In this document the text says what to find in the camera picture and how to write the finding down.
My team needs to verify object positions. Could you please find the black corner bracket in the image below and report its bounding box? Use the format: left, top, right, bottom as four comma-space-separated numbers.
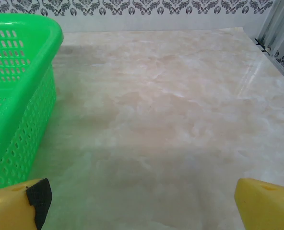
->
254, 38, 272, 56

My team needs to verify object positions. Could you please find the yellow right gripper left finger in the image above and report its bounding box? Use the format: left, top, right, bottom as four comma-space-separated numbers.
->
0, 178, 53, 230

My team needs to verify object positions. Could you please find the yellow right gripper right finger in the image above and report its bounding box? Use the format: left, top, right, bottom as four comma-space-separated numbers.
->
234, 178, 284, 230

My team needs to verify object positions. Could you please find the aluminium frame post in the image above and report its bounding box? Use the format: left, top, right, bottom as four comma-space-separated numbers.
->
259, 0, 284, 58

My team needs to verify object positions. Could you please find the green plastic basket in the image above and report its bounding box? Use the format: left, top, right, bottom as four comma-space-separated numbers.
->
0, 13, 65, 192

